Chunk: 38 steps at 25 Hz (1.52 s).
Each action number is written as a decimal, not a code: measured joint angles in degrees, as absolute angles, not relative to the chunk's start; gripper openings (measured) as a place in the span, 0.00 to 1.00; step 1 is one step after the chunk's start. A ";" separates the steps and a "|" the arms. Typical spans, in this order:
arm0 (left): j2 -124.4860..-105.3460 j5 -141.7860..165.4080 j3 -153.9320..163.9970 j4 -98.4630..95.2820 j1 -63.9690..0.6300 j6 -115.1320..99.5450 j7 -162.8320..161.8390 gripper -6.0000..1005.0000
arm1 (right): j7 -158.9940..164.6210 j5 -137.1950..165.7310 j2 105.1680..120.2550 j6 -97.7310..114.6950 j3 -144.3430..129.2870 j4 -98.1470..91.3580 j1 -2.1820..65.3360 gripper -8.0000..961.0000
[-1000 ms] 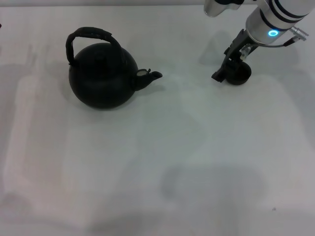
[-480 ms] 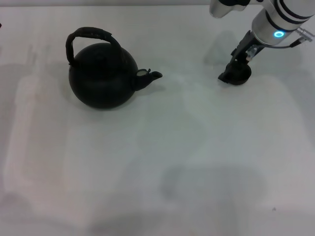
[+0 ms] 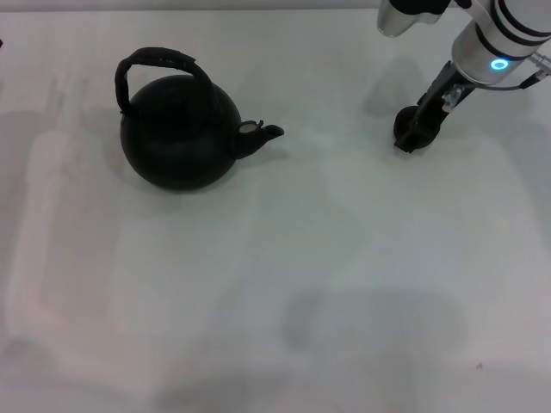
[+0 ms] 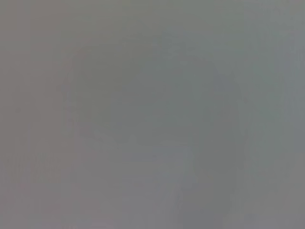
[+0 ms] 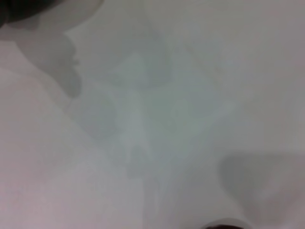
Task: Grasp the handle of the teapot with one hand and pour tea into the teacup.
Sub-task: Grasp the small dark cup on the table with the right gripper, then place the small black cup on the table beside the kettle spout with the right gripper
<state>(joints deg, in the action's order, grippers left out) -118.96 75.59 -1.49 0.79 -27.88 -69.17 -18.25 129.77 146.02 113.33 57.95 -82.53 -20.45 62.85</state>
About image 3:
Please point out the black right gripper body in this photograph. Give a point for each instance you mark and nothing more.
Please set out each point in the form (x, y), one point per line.
(443, 81)

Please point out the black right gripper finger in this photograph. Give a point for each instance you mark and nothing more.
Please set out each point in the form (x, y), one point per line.
(434, 122)
(411, 129)

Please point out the small dark round teacup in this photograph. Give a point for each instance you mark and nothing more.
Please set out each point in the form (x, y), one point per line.
(401, 121)

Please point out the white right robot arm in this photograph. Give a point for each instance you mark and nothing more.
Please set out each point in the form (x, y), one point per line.
(503, 30)

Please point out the small white gripper bracket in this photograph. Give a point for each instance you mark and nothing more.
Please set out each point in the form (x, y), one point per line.
(450, 99)

